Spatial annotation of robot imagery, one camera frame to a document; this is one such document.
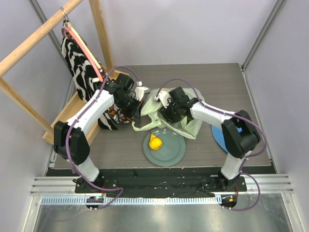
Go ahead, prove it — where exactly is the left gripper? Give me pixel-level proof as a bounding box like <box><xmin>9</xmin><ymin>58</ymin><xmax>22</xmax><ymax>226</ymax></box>
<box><xmin>115</xmin><ymin>95</ymin><xmax>144</xmax><ymax>124</ymax></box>

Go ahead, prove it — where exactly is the pale green plastic bag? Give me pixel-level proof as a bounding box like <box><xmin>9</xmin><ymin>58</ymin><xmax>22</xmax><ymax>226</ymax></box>
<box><xmin>132</xmin><ymin>87</ymin><xmax>204</xmax><ymax>140</ymax></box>

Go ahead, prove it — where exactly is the fake yellow pepper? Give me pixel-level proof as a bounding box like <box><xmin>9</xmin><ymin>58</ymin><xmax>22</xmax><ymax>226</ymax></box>
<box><xmin>149</xmin><ymin>133</ymin><xmax>163</xmax><ymax>151</ymax></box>

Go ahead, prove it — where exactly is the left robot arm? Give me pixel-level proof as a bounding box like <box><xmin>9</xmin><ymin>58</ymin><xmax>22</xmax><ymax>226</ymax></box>
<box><xmin>54</xmin><ymin>74</ymin><xmax>150</xmax><ymax>193</ymax></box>

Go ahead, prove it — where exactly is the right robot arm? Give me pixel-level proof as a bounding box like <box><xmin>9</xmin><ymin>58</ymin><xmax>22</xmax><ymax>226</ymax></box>
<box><xmin>154</xmin><ymin>87</ymin><xmax>261</xmax><ymax>191</ymax></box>

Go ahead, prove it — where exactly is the orange camouflage patterned cloth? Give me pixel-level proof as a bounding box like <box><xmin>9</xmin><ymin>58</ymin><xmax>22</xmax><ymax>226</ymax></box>
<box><xmin>98</xmin><ymin>73</ymin><xmax>134</xmax><ymax>130</ymax></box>

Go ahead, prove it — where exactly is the grey-blue round plate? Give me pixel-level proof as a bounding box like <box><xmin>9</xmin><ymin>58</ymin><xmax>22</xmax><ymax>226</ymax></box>
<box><xmin>142</xmin><ymin>128</ymin><xmax>186</xmax><ymax>167</ymax></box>

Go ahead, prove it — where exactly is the blue cloth hat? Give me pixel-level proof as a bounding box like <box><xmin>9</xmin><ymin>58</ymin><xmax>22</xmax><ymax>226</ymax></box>
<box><xmin>211</xmin><ymin>124</ymin><xmax>242</xmax><ymax>153</ymax></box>

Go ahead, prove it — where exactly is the black white patterned garment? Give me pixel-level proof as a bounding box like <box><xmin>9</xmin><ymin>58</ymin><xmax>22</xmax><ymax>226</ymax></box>
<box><xmin>60</xmin><ymin>36</ymin><xmax>119</xmax><ymax>131</ymax></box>

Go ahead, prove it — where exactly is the pink clothes hanger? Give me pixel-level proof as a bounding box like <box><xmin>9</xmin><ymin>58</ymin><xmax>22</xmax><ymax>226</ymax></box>
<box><xmin>61</xmin><ymin>26</ymin><xmax>105</xmax><ymax>82</ymax></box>

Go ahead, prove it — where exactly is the cream clothes hanger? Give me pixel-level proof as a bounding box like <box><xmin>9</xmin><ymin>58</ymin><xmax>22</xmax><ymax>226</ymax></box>
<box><xmin>65</xmin><ymin>20</ymin><xmax>102</xmax><ymax>71</ymax></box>

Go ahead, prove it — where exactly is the wooden clothes rack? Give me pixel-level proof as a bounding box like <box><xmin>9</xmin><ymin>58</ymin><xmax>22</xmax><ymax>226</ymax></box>
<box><xmin>0</xmin><ymin>0</ymin><xmax>130</xmax><ymax>158</ymax></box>

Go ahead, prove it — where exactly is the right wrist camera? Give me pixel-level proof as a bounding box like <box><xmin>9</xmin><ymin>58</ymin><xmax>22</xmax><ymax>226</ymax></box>
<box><xmin>154</xmin><ymin>90</ymin><xmax>172</xmax><ymax>108</ymax></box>

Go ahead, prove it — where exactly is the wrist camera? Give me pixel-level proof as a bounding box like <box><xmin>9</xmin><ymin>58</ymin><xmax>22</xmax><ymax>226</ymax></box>
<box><xmin>154</xmin><ymin>90</ymin><xmax>172</xmax><ymax>108</ymax></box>
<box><xmin>134</xmin><ymin>86</ymin><xmax>150</xmax><ymax>101</ymax></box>

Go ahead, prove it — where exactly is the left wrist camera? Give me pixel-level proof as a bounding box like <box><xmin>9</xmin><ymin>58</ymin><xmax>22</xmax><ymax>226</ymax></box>
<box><xmin>134</xmin><ymin>86</ymin><xmax>150</xmax><ymax>101</ymax></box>

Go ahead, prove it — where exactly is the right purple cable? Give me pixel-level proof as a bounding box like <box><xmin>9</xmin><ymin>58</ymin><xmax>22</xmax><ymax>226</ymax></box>
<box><xmin>155</xmin><ymin>78</ymin><xmax>267</xmax><ymax>212</ymax></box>

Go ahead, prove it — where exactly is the purple cable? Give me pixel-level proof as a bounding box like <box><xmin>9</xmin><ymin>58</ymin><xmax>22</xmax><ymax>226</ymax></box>
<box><xmin>155</xmin><ymin>78</ymin><xmax>267</xmax><ymax>212</ymax></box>
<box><xmin>66</xmin><ymin>65</ymin><xmax>143</xmax><ymax>210</ymax></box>

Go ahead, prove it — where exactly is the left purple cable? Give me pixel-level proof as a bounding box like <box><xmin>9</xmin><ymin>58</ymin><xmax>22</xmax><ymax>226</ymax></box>
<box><xmin>66</xmin><ymin>65</ymin><xmax>143</xmax><ymax>210</ymax></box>

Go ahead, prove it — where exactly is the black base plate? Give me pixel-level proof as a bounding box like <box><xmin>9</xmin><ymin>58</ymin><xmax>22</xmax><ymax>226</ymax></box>
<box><xmin>45</xmin><ymin>166</ymin><xmax>276</xmax><ymax>198</ymax></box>

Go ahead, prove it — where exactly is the white cable duct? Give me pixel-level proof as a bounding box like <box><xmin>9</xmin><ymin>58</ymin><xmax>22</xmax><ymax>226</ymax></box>
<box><xmin>41</xmin><ymin>195</ymin><xmax>222</xmax><ymax>206</ymax></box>

